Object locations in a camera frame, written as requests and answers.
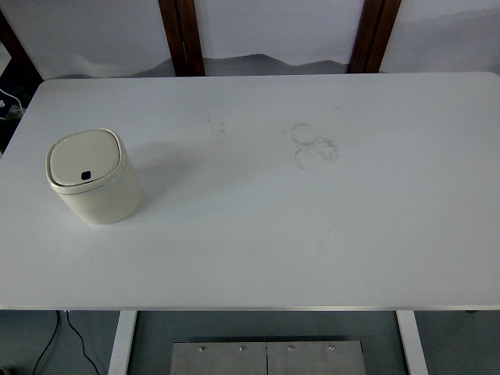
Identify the wide brown wooden screen post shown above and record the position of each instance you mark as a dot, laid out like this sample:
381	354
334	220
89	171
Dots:
183	39
375	35

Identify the cream lidded trash bin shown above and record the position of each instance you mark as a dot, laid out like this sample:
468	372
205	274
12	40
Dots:
101	199

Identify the landscape painted screen panel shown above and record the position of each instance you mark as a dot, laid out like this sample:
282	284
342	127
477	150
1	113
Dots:
449	31
97	31
273	27

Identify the grey metal plate with screws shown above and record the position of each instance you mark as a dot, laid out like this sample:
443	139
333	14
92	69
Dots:
234	361

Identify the white table leg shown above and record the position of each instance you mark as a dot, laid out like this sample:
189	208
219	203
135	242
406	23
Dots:
123	343
412	343

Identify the white board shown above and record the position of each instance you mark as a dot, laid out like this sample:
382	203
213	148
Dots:
4	58

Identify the thin brown wooden screen post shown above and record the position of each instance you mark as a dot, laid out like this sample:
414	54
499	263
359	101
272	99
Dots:
19	51

